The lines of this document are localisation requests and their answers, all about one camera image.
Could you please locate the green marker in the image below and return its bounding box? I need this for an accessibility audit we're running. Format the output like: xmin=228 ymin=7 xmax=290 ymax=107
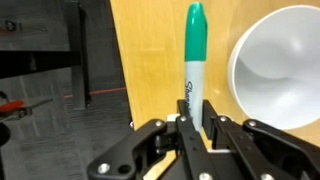
xmin=184 ymin=1 xmax=209 ymax=133

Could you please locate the orange handled clamp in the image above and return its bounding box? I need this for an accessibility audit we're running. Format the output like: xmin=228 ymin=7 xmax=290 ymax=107
xmin=0 ymin=97 xmax=55 ymax=123

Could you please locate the thin red cable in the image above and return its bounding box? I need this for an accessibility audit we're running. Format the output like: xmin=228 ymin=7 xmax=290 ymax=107
xmin=63 ymin=87 xmax=128 ymax=100

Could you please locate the grey bowl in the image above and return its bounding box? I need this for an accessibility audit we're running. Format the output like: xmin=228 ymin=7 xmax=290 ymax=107
xmin=227 ymin=4 xmax=320 ymax=131

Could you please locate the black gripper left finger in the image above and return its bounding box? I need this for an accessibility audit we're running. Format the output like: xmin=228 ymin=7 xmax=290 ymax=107
xmin=87 ymin=99 xmax=219 ymax=180

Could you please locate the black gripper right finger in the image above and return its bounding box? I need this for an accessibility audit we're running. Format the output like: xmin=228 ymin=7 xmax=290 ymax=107
xmin=200 ymin=99 xmax=320 ymax=180

